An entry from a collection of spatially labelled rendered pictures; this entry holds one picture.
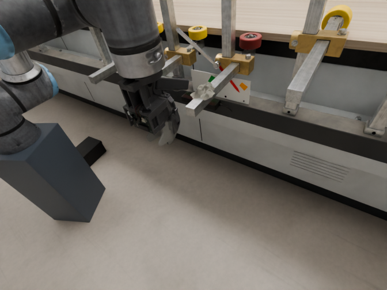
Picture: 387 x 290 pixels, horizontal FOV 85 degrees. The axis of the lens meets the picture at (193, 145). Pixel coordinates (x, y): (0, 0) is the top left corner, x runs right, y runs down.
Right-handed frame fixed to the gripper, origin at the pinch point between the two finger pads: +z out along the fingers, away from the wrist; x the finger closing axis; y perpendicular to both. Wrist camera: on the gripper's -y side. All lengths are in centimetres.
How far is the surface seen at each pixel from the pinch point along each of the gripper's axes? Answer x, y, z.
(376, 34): 39, -64, -7
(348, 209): 63, -61, 83
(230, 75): 2.3, -32.3, -2.3
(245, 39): 0.8, -47.7, -7.8
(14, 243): -99, 53, 83
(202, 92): 0.5, -17.0, -3.9
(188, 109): -0.1, -10.1, -2.4
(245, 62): 4.6, -39.1, -3.9
